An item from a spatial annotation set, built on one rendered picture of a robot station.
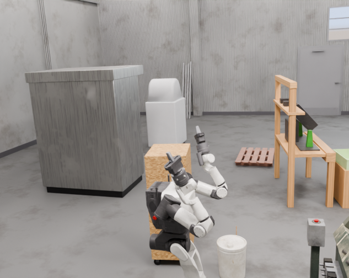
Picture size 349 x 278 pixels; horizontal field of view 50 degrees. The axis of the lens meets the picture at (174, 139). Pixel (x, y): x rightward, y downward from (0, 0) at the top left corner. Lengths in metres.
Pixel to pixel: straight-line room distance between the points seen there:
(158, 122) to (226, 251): 5.25
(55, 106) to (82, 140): 0.69
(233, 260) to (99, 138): 3.05
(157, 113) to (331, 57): 6.26
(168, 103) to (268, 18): 5.46
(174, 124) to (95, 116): 2.98
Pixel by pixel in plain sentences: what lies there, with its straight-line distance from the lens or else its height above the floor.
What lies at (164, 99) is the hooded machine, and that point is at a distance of 8.55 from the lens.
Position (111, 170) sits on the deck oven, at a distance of 6.04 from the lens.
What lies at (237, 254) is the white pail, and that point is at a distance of 3.86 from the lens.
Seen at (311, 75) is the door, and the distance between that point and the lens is 12.68.
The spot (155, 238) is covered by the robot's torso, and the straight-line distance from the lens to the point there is 2.76.
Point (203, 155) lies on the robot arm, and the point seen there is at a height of 1.52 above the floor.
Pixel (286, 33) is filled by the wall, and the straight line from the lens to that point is 12.68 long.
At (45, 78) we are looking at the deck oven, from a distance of 6.26.
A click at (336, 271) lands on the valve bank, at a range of 2.95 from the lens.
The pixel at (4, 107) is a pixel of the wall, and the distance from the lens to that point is 9.87.
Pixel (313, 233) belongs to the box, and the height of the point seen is 0.86.
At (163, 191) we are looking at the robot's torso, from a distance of 2.51.
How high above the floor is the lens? 2.28
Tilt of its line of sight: 13 degrees down
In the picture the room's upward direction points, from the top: 3 degrees counter-clockwise
